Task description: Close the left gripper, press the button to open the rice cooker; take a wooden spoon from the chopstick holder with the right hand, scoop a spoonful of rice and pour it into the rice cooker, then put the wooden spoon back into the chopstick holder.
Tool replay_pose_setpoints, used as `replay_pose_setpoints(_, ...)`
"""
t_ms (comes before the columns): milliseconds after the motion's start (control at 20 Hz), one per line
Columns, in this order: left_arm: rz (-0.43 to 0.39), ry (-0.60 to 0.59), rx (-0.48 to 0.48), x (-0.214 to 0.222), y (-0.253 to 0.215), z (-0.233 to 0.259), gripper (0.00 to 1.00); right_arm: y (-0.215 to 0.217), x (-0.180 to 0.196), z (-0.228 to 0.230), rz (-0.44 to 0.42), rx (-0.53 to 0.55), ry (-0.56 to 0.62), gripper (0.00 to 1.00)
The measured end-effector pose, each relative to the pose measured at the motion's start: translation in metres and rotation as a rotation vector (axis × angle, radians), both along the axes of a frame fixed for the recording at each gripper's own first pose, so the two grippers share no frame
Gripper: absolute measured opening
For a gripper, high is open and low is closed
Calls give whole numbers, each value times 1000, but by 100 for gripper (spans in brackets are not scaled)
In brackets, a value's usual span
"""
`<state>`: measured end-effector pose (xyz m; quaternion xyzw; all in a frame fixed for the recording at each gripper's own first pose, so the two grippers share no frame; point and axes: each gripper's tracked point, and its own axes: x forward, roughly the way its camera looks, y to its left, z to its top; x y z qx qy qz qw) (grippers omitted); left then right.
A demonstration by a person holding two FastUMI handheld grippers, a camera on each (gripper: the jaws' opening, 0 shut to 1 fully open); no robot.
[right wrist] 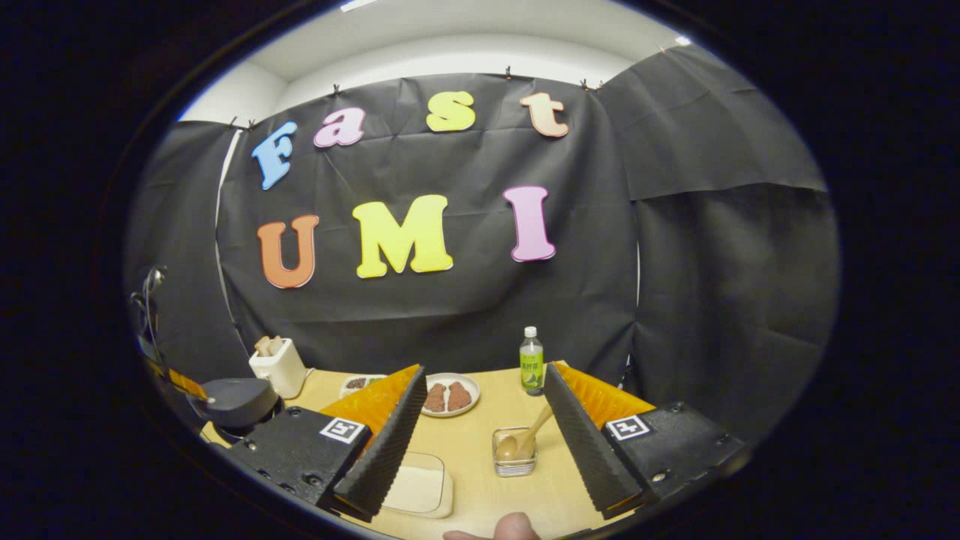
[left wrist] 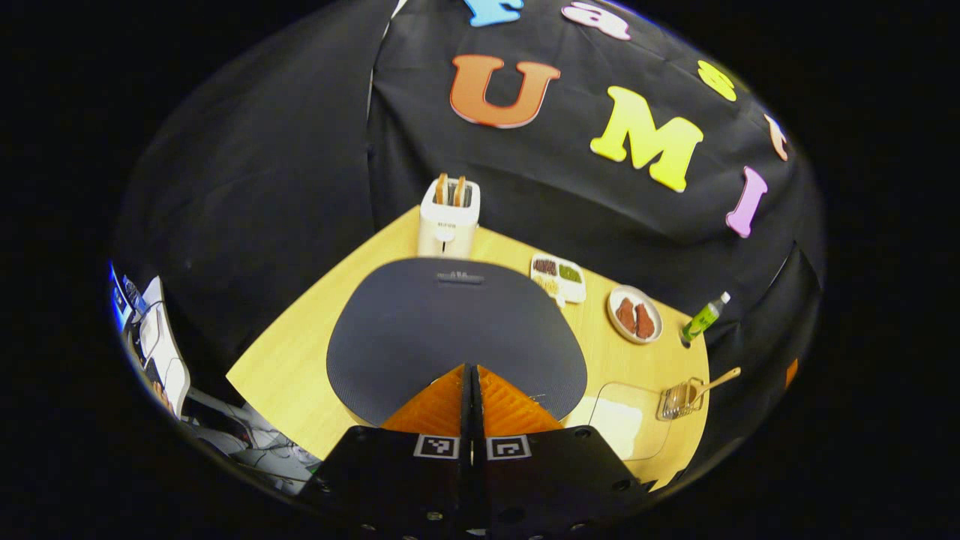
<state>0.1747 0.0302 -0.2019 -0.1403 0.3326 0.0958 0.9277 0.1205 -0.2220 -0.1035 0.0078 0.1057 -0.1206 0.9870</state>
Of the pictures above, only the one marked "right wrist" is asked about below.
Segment black stand with cables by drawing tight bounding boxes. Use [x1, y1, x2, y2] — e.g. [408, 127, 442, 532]
[129, 264, 170, 365]

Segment dark grey rice cooker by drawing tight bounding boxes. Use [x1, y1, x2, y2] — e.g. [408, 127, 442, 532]
[187, 377, 287, 445]

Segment white toaster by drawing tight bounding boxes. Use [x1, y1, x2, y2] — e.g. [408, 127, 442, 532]
[248, 335, 309, 401]

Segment small divided grain dish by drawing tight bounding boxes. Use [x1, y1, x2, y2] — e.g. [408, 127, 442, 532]
[339, 373, 388, 399]

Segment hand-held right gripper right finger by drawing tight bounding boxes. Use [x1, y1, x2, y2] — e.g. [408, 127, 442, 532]
[544, 362, 748, 521]

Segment clear plastic container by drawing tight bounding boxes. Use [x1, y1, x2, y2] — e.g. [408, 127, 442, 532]
[381, 451, 455, 521]

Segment round white plate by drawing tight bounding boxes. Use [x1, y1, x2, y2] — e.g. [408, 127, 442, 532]
[420, 373, 482, 419]

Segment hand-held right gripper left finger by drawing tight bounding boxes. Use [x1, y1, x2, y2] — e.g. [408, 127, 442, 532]
[225, 364, 429, 523]

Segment wooden spoon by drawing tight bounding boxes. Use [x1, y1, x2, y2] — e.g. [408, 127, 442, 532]
[496, 404, 555, 462]

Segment green label drink bottle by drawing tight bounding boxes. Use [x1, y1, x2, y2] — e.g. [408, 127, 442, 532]
[519, 326, 546, 398]

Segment metal wire chopstick holder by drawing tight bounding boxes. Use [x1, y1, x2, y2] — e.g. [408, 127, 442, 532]
[492, 426, 539, 479]

